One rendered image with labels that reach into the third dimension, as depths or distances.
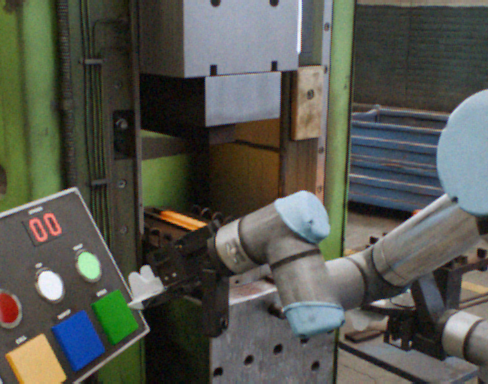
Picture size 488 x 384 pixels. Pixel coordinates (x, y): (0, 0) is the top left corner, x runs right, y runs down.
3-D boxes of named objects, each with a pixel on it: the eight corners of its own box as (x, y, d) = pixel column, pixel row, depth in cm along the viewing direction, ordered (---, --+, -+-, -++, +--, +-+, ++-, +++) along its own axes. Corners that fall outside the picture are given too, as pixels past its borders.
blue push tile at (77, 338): (106, 350, 117) (84, 309, 116) (78, 371, 111) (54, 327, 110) (98, 354, 118) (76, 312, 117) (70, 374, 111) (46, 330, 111)
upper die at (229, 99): (280, 117, 156) (281, 71, 153) (205, 126, 145) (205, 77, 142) (165, 98, 187) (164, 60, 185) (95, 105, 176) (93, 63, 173)
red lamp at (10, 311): (26, 321, 106) (24, 293, 104) (-5, 330, 103) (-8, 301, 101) (17, 315, 108) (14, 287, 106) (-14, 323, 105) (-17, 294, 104)
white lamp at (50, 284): (69, 298, 114) (67, 271, 113) (41, 305, 111) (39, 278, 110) (59, 292, 116) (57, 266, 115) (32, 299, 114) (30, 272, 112)
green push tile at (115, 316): (139, 327, 125) (119, 287, 125) (115, 344, 119) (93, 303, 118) (132, 330, 126) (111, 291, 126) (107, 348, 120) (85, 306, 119)
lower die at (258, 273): (275, 275, 168) (276, 239, 165) (206, 296, 156) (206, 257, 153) (167, 232, 199) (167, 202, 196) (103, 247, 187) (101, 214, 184)
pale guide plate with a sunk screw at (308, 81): (321, 136, 183) (324, 66, 178) (295, 140, 178) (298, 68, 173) (315, 135, 185) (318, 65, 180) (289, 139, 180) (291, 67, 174)
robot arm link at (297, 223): (316, 244, 97) (295, 184, 99) (249, 272, 103) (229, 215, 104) (340, 242, 104) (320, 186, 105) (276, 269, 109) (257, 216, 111)
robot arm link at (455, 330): (464, 325, 117) (493, 312, 122) (440, 316, 120) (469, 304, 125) (460, 368, 119) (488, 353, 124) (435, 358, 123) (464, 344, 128)
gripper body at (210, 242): (165, 243, 118) (224, 214, 112) (189, 291, 119) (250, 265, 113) (140, 257, 112) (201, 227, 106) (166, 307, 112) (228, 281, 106)
